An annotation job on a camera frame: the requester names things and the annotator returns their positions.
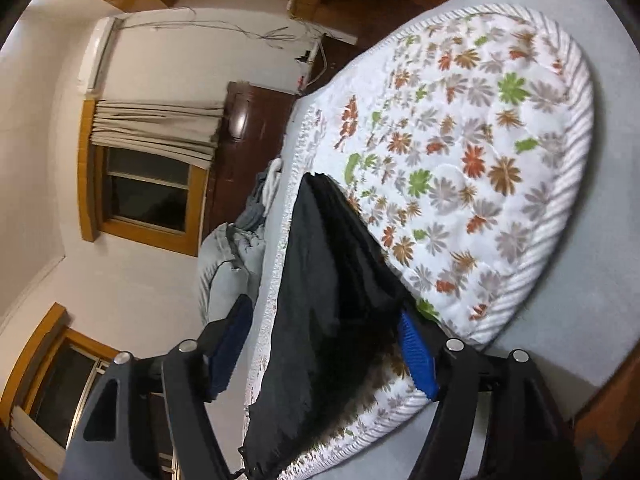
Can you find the wooden framed window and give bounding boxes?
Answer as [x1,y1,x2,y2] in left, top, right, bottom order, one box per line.
[77,100,208,258]
[0,302,121,480]

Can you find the black pants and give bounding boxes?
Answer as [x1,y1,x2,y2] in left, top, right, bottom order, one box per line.
[237,172,426,480]

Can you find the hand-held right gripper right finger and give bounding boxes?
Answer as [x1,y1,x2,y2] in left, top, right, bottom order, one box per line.
[399,309,584,480]

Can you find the white air conditioner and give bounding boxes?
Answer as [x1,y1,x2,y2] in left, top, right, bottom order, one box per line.
[77,15,121,93]

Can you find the blue-grey clothing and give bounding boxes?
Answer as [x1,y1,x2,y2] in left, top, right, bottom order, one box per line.
[235,170,273,233]

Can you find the grey pillow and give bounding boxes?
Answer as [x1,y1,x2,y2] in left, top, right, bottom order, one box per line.
[197,222,266,326]

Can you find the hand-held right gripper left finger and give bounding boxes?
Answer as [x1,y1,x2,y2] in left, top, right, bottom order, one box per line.
[60,294,256,480]

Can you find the white cloth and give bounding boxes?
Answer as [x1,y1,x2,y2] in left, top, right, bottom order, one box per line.
[262,157,284,206]

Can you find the dark wooden headboard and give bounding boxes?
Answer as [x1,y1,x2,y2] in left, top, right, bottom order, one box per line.
[202,80,301,256]

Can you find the grey wall cables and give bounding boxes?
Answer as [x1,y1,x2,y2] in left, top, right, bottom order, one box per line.
[120,7,301,43]

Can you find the floral quilted blanket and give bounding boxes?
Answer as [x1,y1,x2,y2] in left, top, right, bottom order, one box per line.
[242,4,596,476]

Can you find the beige curtain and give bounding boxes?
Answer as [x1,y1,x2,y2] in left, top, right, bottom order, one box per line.
[90,100,226,171]

